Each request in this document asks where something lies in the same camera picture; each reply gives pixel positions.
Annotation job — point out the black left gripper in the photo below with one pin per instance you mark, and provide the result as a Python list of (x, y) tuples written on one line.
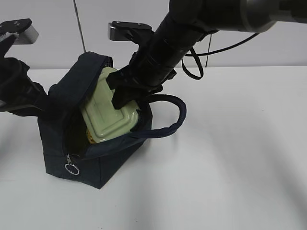
[(21, 96)]

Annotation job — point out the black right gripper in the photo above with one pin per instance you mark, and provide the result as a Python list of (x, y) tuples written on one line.
[(143, 76)]

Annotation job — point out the green lidded glass container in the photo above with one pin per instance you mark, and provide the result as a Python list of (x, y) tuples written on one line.
[(103, 121)]

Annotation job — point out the navy blue lunch bag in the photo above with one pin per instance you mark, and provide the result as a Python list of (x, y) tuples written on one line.
[(67, 150)]

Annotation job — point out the yellow pear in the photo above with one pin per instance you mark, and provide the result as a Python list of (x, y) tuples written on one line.
[(90, 138)]

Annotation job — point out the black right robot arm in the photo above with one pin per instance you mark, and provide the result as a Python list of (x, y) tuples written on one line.
[(186, 23)]

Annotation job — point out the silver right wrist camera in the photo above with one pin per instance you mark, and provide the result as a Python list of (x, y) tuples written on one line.
[(128, 31)]

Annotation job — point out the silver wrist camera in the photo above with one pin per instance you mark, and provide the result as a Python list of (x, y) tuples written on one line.
[(128, 31), (22, 30)]

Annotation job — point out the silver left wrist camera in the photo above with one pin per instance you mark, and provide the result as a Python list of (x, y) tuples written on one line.
[(22, 30)]

